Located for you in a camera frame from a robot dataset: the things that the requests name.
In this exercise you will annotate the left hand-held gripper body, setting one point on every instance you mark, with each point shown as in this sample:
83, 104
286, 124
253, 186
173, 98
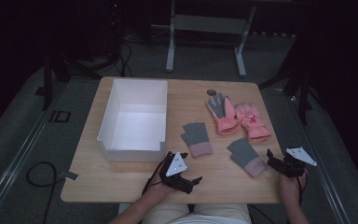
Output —
176, 166

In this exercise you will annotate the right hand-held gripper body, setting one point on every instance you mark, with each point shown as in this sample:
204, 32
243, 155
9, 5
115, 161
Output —
300, 156

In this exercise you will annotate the pink glove with grey palm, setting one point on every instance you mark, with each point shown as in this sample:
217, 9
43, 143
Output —
227, 122

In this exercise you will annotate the white rectangular box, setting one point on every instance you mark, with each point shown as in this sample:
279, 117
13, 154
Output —
136, 124

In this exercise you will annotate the person's right hand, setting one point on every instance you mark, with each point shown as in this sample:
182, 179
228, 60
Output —
290, 185

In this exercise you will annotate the person's left hand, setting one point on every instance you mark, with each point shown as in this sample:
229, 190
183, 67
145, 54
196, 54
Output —
158, 188

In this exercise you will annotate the grey knit glove pink cuff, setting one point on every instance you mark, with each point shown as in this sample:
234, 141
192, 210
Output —
244, 154
195, 133

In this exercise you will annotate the person's white shirt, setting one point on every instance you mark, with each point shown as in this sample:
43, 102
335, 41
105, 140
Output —
208, 220

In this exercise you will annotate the pink glove with red print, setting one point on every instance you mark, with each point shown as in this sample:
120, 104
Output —
252, 122

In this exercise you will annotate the person's cream trousers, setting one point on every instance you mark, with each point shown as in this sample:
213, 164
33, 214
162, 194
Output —
155, 214

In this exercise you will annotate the dark tripod stand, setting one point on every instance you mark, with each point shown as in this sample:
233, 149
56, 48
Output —
56, 68
303, 90

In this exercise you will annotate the small grey floor tag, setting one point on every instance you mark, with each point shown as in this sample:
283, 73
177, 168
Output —
71, 176

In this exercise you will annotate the metal floor rail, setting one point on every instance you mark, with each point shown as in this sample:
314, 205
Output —
320, 161
15, 165

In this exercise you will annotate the black rectangular floor bracket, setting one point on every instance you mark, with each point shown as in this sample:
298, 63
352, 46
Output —
59, 116

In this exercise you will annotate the grey metal stand frame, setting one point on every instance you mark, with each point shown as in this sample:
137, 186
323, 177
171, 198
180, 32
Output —
209, 24

